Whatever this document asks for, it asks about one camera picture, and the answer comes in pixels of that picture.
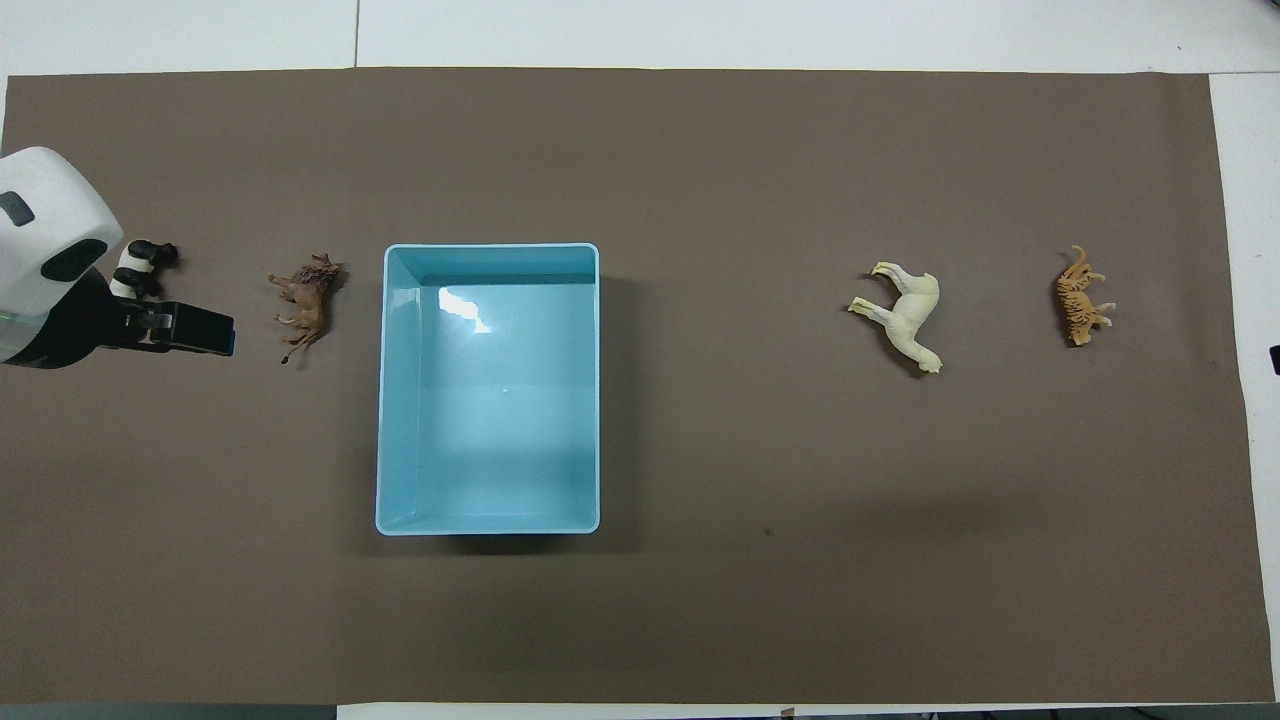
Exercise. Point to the orange striped tiger toy figure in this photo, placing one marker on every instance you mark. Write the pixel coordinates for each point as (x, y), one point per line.
(1078, 300)

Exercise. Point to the light blue plastic storage box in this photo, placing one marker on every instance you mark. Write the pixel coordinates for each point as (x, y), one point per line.
(490, 420)

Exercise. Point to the brown lion toy figure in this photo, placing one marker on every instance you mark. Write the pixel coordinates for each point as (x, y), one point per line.
(308, 300)

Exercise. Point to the cream white horse toy figure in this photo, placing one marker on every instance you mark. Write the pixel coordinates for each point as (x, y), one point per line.
(912, 310)

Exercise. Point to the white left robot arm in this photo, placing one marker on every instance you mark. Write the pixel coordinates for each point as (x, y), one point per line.
(55, 195)

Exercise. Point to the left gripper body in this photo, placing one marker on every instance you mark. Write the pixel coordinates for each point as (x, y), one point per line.
(85, 320)

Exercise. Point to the brown paper table mat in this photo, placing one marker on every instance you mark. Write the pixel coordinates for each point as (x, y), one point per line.
(760, 180)

